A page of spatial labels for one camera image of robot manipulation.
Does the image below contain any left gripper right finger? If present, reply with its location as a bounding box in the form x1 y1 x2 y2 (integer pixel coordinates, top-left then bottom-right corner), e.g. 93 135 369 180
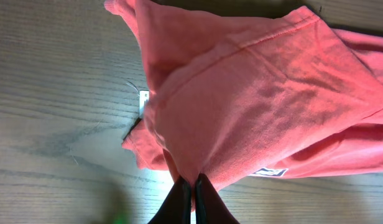
195 174 239 224

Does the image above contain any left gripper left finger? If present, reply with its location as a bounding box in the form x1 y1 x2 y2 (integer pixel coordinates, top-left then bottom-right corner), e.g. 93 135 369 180
149 177 192 224

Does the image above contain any red t-shirt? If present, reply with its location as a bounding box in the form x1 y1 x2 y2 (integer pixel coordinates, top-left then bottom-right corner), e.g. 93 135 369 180
105 0 383 190

